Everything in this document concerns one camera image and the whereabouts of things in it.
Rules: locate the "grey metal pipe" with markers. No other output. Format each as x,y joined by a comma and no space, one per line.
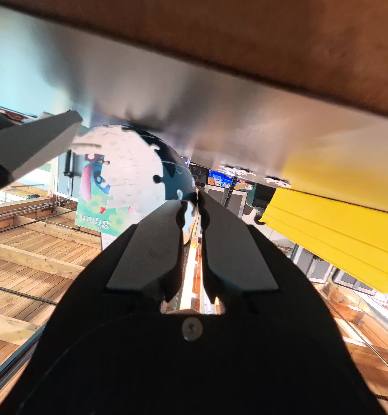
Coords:
12,360

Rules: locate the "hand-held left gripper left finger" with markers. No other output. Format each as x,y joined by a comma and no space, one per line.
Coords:
145,256

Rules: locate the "partly built white puzzle ball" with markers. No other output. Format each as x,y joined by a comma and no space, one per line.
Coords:
132,168

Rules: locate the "cartoon puzzle box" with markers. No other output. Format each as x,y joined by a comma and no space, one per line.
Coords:
96,223

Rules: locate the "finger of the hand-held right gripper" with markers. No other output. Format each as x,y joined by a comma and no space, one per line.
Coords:
34,142

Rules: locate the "yellow plastic bin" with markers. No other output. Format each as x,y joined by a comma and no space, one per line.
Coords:
343,233

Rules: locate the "grey partition panel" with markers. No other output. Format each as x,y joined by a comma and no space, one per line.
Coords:
310,262

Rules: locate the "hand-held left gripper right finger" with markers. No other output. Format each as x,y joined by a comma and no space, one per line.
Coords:
239,256

